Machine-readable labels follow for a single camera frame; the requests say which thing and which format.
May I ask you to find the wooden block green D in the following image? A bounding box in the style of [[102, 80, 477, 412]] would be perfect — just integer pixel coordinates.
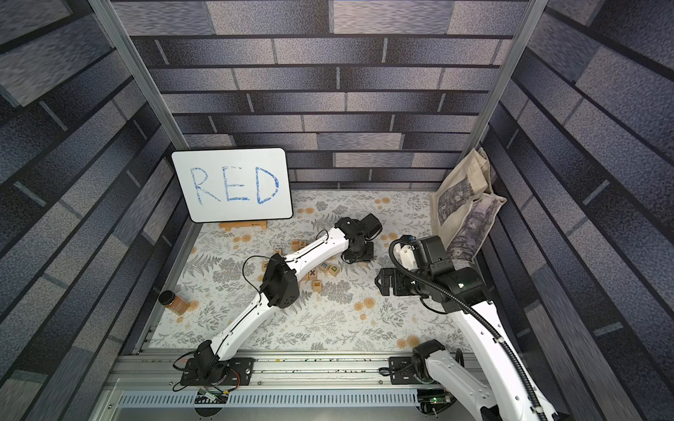
[[328, 265, 341, 276]]

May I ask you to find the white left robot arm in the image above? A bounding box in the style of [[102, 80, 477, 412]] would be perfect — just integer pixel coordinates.
[[174, 214, 383, 388]]

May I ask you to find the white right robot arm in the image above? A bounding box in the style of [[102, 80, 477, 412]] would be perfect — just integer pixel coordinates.
[[375, 235, 561, 420]]

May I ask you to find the whiteboard with RED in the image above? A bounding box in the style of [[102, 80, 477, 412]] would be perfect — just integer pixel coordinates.
[[171, 147, 293, 224]]

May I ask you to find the cream Monet tote bag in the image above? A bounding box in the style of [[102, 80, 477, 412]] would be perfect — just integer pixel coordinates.
[[430, 148, 507, 261]]

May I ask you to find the wooden whiteboard stand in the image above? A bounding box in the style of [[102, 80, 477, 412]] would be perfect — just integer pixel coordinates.
[[219, 220, 268, 232]]

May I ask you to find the brown spice jar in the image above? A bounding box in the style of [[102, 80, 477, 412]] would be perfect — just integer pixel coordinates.
[[158, 290, 190, 316]]

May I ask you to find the black corrugated cable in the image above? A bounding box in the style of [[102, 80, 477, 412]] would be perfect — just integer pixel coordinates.
[[388, 239, 549, 421]]

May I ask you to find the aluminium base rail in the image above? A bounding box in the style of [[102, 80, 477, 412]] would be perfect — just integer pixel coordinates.
[[91, 348, 449, 420]]

